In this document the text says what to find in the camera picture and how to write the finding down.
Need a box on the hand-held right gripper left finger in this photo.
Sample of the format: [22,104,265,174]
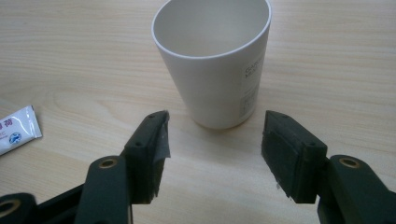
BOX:
[120,109,172,205]

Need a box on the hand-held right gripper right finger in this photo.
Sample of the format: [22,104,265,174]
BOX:
[261,109,329,205]

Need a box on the white cup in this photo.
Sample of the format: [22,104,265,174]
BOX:
[150,0,273,131]

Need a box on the purple and white toothpaste tube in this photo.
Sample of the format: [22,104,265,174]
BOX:
[0,105,43,157]

